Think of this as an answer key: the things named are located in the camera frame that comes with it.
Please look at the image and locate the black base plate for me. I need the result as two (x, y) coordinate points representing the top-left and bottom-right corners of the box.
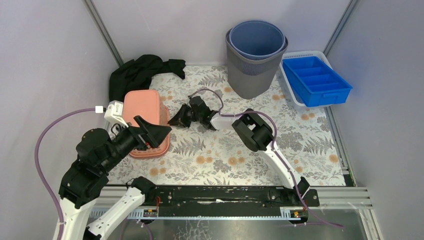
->
(130, 185), (320, 219)

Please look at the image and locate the white plastic basket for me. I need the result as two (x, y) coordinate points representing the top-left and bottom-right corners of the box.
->
(279, 50), (332, 111)

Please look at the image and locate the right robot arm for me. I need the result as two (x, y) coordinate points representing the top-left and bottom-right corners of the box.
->
(168, 96), (310, 206)

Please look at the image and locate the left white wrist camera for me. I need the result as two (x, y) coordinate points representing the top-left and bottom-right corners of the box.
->
(94, 100), (129, 128)

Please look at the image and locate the floral table mat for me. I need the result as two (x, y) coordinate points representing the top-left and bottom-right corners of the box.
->
(109, 66), (346, 186)

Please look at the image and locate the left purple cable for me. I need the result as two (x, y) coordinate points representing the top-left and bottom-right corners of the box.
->
(34, 107), (100, 240)

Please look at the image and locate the blue divided plastic tray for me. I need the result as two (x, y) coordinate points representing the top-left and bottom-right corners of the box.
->
(282, 56), (353, 107)

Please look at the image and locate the grey waste bin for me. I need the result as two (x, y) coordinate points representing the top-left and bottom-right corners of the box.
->
(225, 31), (288, 99)

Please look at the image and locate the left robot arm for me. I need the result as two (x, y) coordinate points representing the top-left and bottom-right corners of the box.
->
(55, 115), (172, 240)

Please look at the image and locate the blue inner bucket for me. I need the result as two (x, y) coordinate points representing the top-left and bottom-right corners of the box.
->
(228, 20), (287, 61)

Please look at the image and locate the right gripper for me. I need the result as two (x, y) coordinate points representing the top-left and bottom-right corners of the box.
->
(167, 104), (202, 129)

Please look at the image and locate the pink plastic basket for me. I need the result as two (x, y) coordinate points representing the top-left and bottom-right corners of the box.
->
(123, 89), (170, 159)

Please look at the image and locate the black cloth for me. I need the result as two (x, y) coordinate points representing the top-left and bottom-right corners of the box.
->
(108, 54), (186, 102)

